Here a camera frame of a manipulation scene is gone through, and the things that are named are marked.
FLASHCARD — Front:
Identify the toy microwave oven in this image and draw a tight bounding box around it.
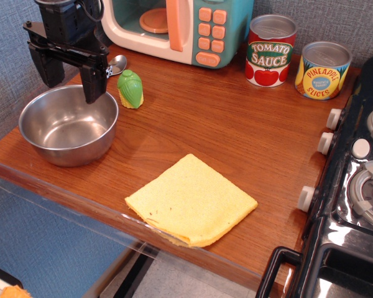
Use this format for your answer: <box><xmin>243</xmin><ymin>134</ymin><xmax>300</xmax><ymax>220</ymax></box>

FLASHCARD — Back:
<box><xmin>101</xmin><ymin>0</ymin><xmax>254</xmax><ymax>69</ymax></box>

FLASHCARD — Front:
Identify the stainless steel bowl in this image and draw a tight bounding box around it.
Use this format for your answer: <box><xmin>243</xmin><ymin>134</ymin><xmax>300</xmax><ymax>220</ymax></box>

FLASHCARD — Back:
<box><xmin>19</xmin><ymin>85</ymin><xmax>119</xmax><ymax>167</ymax></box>

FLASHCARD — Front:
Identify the white stove knob lower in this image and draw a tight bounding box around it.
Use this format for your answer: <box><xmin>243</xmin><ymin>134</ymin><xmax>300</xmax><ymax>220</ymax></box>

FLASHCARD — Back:
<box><xmin>297</xmin><ymin>186</ymin><xmax>315</xmax><ymax>212</ymax></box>

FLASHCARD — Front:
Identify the tomato sauce can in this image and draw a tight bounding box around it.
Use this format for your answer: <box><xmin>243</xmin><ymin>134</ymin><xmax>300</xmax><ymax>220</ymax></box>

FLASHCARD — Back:
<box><xmin>245</xmin><ymin>14</ymin><xmax>297</xmax><ymax>88</ymax></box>

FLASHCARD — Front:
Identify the white stove knob middle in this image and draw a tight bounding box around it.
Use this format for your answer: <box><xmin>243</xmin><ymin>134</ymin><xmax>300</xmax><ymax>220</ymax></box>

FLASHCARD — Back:
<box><xmin>317</xmin><ymin>132</ymin><xmax>334</xmax><ymax>155</ymax></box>

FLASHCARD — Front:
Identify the pineapple slices can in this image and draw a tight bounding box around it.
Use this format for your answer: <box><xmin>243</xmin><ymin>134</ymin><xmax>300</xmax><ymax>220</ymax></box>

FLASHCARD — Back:
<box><xmin>295</xmin><ymin>41</ymin><xmax>352</xmax><ymax>101</ymax></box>

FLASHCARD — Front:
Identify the white stove knob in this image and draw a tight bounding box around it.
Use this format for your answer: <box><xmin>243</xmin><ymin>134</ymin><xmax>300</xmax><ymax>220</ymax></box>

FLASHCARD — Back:
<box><xmin>297</xmin><ymin>186</ymin><xmax>315</xmax><ymax>212</ymax></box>
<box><xmin>317</xmin><ymin>132</ymin><xmax>334</xmax><ymax>155</ymax></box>
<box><xmin>326</xmin><ymin>109</ymin><xmax>342</xmax><ymax>130</ymax></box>

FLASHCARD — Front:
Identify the red handled metal spoon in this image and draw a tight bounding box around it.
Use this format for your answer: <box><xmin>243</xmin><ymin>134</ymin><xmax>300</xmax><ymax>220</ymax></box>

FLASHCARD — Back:
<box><xmin>106</xmin><ymin>55</ymin><xmax>127</xmax><ymax>78</ymax></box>

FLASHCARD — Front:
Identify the white stove knob upper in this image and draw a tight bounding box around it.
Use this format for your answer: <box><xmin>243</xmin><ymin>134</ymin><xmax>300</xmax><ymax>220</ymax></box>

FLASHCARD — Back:
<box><xmin>326</xmin><ymin>109</ymin><xmax>342</xmax><ymax>130</ymax></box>

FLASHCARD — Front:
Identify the yellow cloth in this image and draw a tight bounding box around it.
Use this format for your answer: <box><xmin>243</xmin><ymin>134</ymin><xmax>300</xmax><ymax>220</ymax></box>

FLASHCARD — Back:
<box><xmin>125</xmin><ymin>154</ymin><xmax>258</xmax><ymax>248</ymax></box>

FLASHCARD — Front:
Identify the green toy corn cob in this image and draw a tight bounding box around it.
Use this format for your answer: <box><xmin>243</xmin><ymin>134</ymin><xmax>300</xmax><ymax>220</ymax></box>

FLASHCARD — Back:
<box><xmin>117</xmin><ymin>70</ymin><xmax>144</xmax><ymax>109</ymax></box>

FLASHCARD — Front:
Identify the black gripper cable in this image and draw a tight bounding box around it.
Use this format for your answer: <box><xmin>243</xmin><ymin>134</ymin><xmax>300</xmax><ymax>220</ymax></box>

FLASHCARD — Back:
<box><xmin>76</xmin><ymin>0</ymin><xmax>105</xmax><ymax>23</ymax></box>

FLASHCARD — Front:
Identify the orange object at corner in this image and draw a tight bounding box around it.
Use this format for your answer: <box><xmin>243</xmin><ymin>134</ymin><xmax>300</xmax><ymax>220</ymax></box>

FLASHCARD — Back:
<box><xmin>0</xmin><ymin>285</ymin><xmax>32</xmax><ymax>298</ymax></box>

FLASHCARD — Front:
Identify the orange plate in microwave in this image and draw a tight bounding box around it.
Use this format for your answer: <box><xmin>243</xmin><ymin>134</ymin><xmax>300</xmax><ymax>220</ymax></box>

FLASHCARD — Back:
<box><xmin>139</xmin><ymin>7</ymin><xmax>168</xmax><ymax>34</ymax></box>

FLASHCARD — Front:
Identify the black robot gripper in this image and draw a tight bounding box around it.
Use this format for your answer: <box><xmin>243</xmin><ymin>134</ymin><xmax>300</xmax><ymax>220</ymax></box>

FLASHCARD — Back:
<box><xmin>23</xmin><ymin>1</ymin><xmax>109</xmax><ymax>104</ymax></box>

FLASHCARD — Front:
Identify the black toy stove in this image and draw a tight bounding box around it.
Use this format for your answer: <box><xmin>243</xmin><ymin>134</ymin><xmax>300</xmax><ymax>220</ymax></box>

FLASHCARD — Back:
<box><xmin>256</xmin><ymin>57</ymin><xmax>373</xmax><ymax>297</ymax></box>

